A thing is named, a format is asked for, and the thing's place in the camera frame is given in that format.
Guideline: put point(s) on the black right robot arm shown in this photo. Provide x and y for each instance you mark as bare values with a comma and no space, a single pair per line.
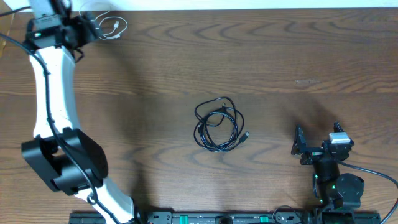
339,194

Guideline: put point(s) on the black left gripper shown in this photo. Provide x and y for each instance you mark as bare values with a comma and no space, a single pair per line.
92,35

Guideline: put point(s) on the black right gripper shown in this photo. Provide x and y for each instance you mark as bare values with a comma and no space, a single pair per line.
300,147

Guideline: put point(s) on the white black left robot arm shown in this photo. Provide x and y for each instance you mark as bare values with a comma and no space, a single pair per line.
61,154

